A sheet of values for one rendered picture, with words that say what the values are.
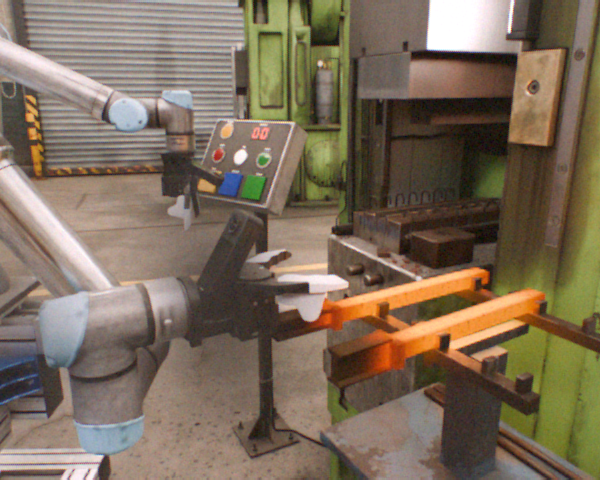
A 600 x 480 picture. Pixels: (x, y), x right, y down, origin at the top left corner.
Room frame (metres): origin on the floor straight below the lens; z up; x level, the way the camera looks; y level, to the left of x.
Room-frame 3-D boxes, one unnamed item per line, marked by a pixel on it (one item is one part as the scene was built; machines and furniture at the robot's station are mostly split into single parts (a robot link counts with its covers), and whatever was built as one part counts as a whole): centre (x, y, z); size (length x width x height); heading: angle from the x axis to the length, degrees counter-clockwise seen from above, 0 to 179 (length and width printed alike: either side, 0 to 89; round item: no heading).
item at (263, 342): (1.69, 0.14, 0.54); 0.04 x 0.04 x 1.08; 27
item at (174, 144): (1.36, 0.32, 1.16); 0.08 x 0.08 x 0.05
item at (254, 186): (1.53, 0.15, 1.01); 0.07 x 0.05 x 0.07; 52
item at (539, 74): (1.01, -0.44, 1.27); 0.09 x 0.02 x 0.17; 27
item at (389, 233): (1.33, -0.37, 0.96); 0.42 x 0.20 x 0.09; 117
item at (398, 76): (1.33, -0.37, 1.32); 0.42 x 0.20 x 0.10; 117
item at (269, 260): (0.70, 0.05, 1.03); 0.09 x 0.03 x 0.06; 157
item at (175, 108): (1.36, 0.32, 1.23); 0.09 x 0.08 x 0.11; 99
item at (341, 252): (1.28, -0.40, 0.69); 0.56 x 0.38 x 0.45; 117
